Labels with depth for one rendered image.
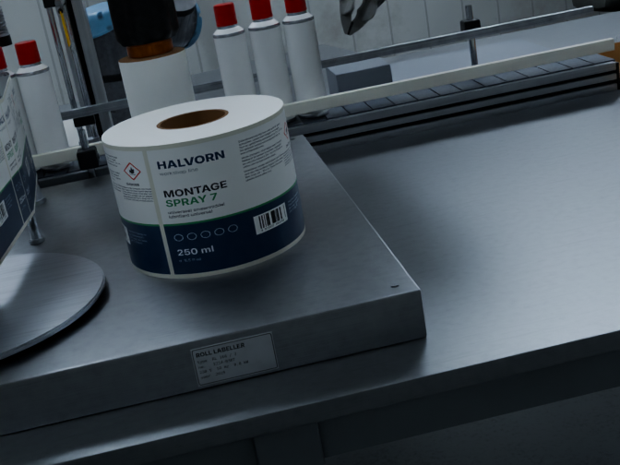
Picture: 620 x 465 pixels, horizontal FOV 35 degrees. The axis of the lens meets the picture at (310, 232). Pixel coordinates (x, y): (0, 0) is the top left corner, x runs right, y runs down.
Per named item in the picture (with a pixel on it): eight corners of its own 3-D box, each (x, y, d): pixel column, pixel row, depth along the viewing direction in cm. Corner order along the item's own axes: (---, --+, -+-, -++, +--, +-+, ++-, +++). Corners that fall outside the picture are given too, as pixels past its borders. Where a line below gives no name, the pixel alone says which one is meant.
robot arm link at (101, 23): (73, 75, 201) (59, 7, 197) (125, 62, 210) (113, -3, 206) (109, 77, 193) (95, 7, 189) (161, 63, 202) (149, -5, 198)
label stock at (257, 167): (187, 212, 125) (163, 101, 120) (332, 209, 116) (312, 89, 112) (96, 277, 108) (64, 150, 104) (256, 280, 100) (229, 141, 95)
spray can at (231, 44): (233, 135, 160) (208, 8, 154) (230, 128, 165) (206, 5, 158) (265, 128, 161) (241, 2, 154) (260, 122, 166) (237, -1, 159)
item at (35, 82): (40, 174, 157) (5, 47, 150) (42, 167, 162) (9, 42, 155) (73, 168, 158) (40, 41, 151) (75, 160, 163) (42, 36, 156)
